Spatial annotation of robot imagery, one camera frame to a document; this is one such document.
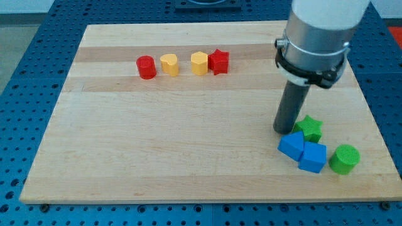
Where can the green cylinder block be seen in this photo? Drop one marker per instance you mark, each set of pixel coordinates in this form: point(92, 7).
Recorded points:
point(344, 159)

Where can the red cylinder block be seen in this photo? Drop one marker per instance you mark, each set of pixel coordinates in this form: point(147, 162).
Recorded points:
point(146, 67)

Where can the green star block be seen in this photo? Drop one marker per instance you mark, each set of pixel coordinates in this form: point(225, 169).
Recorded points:
point(310, 127)

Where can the blue cube block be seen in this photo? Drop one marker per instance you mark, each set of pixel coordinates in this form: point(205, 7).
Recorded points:
point(314, 157)

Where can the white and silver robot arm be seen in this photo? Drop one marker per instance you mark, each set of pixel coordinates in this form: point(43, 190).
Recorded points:
point(315, 43)

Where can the light wooden board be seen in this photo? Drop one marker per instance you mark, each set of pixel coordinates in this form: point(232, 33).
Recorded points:
point(115, 138)

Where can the yellow heart block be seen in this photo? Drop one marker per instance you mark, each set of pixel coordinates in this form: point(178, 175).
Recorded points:
point(169, 64)

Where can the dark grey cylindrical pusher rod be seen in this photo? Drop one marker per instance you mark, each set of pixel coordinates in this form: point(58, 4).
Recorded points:
point(289, 108)

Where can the yellow hexagon block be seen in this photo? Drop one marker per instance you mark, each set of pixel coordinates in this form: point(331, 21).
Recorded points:
point(199, 63)

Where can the blue triangular block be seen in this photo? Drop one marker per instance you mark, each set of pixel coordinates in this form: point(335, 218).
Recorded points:
point(292, 145)

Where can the red star block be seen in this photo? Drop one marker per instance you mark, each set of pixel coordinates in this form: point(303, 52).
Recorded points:
point(218, 61)

